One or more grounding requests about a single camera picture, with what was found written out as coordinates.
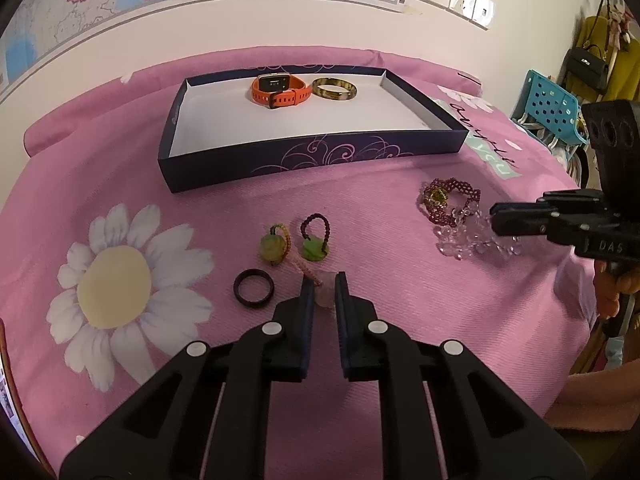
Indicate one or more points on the tortoiseshell bangle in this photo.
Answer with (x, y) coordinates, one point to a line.
(320, 94)

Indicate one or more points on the yellow garment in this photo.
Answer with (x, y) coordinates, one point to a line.
(625, 75)

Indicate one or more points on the black handbag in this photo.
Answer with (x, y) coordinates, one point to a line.
(585, 67)

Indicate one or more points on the person's right forearm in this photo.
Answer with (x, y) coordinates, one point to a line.
(600, 400)

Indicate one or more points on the person's right hand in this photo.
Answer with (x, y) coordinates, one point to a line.
(609, 295)

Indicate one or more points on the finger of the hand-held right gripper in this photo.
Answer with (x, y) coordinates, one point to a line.
(515, 217)

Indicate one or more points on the orange smart watch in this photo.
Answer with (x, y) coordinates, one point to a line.
(290, 97)

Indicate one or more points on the colourful wall map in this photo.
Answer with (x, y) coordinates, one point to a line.
(150, 5)

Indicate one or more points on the pink floral blanket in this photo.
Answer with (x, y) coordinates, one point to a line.
(400, 285)

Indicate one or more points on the green pendant with dark beads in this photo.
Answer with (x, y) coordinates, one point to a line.
(314, 250)

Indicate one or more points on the blue perforated plastic chair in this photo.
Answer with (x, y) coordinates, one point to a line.
(545, 100)

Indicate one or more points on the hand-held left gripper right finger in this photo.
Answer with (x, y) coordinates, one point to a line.
(342, 310)

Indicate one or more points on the navy blue cardboard box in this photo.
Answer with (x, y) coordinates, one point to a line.
(300, 120)

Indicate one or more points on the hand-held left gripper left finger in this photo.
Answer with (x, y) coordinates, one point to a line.
(306, 310)

